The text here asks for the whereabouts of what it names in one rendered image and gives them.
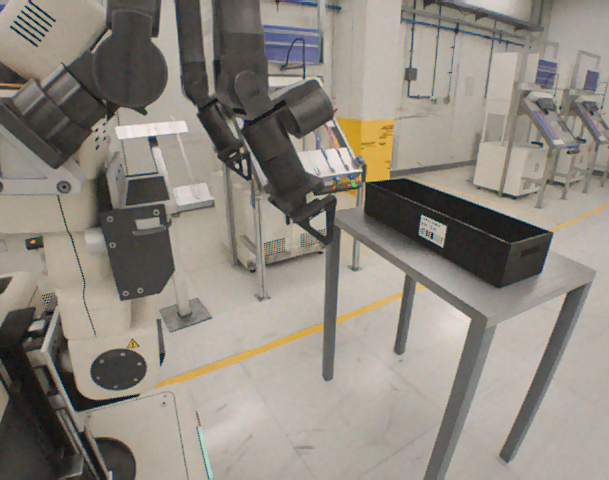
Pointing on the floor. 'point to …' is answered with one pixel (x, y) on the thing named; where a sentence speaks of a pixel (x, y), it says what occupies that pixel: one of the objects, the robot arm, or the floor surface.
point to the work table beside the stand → (426, 271)
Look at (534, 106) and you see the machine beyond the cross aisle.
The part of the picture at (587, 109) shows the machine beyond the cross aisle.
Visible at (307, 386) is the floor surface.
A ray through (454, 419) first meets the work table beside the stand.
